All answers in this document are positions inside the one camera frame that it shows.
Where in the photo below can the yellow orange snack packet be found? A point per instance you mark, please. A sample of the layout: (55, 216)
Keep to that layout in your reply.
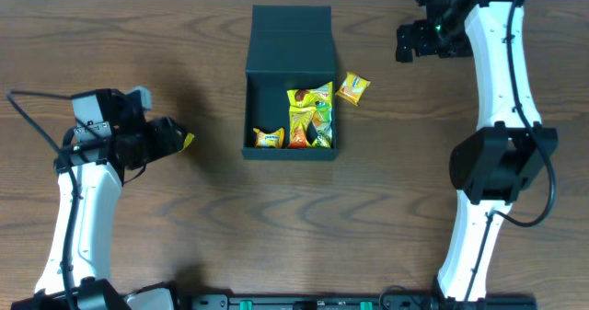
(299, 120)

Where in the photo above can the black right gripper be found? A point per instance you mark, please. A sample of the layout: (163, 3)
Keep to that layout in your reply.
(418, 28)

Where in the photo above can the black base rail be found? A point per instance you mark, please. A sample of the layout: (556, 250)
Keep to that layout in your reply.
(359, 303)

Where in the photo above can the yellow Julie's peanut butter packet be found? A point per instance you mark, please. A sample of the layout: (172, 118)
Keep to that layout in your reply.
(269, 139)

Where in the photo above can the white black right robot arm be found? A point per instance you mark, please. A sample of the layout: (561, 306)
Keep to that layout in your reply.
(499, 160)

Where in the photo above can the black gift box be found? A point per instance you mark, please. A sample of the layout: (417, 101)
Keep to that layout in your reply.
(290, 47)

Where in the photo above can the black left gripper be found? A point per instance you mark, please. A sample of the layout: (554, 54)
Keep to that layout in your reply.
(164, 136)

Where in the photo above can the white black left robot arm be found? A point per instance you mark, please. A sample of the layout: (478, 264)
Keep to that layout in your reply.
(90, 169)

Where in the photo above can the yellow Apollo cake packet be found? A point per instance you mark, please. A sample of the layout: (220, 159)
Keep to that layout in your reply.
(187, 141)
(302, 98)

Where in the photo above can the yellow Le-mond biscuit packet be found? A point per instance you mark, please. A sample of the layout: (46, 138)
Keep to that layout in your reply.
(352, 88)

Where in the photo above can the green yellow snack packet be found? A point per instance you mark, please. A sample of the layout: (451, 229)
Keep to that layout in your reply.
(322, 124)

